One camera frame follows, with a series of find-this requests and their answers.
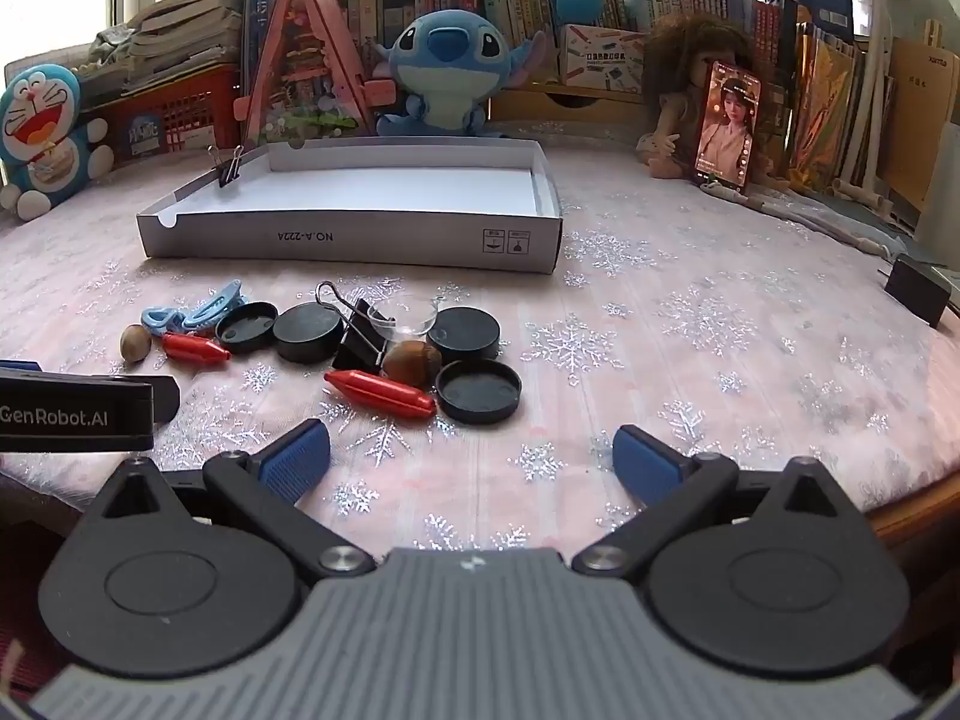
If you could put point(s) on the light brown nut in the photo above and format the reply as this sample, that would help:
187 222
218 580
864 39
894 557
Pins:
135 343

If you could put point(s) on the small black binder clip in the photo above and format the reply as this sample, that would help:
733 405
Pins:
227 174

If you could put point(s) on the pale blue books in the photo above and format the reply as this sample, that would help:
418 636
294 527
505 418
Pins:
690 0

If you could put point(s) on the small black box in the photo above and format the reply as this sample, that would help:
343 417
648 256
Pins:
916 289

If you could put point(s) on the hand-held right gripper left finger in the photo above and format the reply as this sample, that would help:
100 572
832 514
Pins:
296 459

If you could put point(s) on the large black binder clip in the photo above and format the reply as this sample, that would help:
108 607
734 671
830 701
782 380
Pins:
360 339

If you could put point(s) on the blue cat plush toy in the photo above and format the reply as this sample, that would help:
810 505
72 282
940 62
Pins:
41 120

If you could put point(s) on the black round cap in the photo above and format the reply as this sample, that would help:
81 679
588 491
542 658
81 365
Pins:
307 330
465 334

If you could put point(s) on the pink snowflake tablecloth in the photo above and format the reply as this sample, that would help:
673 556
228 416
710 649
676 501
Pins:
675 360

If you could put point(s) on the white pipe stand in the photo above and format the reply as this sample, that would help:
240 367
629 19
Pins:
874 52

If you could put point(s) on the smartphone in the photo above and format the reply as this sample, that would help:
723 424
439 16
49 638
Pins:
726 127

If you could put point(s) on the dark brown nut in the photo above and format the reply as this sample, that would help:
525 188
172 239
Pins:
409 364

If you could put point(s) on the blue plastic clip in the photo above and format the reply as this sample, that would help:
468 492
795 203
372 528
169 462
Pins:
214 309
157 320

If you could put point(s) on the blue alien plush toy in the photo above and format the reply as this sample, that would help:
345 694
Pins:
442 60

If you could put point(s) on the row of upright thin books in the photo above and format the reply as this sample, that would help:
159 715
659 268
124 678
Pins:
814 90

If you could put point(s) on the blue ball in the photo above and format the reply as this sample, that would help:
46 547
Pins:
581 0

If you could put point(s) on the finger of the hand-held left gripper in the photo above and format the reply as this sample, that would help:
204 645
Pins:
19 366
166 401

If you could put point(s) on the brown-haired doll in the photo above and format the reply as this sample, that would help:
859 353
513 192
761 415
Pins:
679 60

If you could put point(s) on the pink triangular block display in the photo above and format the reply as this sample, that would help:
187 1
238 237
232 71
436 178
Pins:
300 75

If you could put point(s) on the white cardboard box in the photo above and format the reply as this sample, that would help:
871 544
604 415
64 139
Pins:
375 187

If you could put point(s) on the brown cardboard sheet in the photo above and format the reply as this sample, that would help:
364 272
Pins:
926 127

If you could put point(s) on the red plastic crate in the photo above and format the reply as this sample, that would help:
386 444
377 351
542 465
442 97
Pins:
191 109

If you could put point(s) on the wooden drawer box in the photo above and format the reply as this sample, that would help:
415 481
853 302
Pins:
570 101

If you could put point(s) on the clear plastic cup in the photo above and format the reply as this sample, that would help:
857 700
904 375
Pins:
405 326

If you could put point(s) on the stack of worn books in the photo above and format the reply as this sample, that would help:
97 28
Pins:
187 22

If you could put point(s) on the black round lid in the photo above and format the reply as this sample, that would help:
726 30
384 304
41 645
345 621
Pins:
246 328
478 390

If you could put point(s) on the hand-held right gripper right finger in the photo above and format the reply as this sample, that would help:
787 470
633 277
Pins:
646 459

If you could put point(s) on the printed cardboard carton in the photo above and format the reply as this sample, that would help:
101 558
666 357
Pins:
600 56

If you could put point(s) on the red plastic capsule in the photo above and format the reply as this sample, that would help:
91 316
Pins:
195 349
379 392

